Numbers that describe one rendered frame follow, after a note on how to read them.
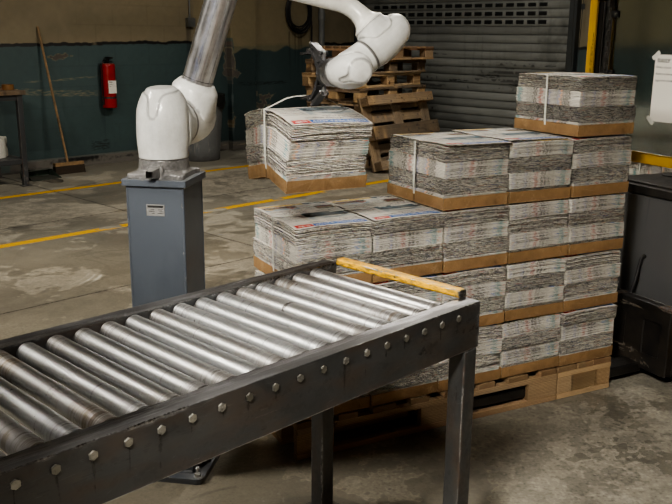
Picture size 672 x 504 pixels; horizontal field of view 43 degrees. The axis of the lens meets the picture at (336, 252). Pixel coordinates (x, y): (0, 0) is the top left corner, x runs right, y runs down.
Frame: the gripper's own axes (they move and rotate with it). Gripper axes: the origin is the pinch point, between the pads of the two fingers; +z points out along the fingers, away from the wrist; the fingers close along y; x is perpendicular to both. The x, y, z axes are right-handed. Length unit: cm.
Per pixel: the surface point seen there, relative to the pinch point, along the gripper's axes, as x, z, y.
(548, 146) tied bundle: 93, -10, 26
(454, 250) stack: 53, -9, 62
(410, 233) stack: 35, -9, 54
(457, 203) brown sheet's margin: 53, -10, 45
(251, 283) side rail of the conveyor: -40, -56, 56
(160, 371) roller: -76, -104, 60
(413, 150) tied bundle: 46, 9, 27
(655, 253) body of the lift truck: 175, 15, 77
